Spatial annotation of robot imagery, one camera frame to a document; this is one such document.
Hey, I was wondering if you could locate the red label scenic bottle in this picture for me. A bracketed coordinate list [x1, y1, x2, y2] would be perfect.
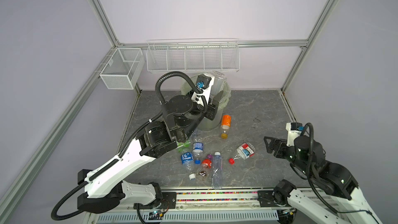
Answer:
[228, 142, 256, 164]

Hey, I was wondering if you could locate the blue label bottle lower left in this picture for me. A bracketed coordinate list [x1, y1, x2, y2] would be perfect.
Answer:
[180, 151, 196, 180]

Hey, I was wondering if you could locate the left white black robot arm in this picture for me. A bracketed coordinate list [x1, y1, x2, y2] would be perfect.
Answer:
[51, 71, 222, 221]

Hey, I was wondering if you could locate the blue label bottle blue cap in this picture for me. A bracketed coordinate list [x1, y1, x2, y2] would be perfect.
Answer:
[192, 133, 204, 164]

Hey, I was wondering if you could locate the clear square plastic container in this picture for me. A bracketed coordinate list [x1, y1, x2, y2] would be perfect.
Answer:
[210, 71, 227, 97]

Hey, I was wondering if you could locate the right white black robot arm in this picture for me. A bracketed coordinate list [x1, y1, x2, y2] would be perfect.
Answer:
[258, 122, 381, 224]

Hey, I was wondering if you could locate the small white mesh basket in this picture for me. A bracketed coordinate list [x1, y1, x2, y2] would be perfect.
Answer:
[100, 48, 145, 90]

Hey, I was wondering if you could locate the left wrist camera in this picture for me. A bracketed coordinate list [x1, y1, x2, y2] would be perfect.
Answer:
[191, 73, 215, 106]

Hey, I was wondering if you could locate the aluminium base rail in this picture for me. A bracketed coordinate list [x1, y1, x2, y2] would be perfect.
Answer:
[83, 186, 349, 215]

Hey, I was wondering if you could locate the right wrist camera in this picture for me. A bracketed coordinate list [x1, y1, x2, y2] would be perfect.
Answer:
[286, 122, 304, 147]

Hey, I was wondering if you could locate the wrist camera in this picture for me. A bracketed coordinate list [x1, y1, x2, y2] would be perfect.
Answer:
[191, 73, 215, 106]
[286, 122, 304, 147]

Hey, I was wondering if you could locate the green-lined mesh waste bin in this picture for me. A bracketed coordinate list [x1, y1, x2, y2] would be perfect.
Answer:
[198, 71, 231, 131]

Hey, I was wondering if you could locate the orange label bottle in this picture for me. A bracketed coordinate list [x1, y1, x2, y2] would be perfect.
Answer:
[220, 115, 231, 139]

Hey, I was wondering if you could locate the red cap cola bottle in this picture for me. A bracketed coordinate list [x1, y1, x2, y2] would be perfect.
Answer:
[196, 159, 212, 180]

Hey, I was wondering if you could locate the light green label bottle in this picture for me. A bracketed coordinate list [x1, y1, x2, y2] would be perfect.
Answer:
[177, 141, 191, 152]

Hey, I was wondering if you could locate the long white wire basket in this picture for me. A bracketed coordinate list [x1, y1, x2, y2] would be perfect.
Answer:
[146, 38, 240, 73]

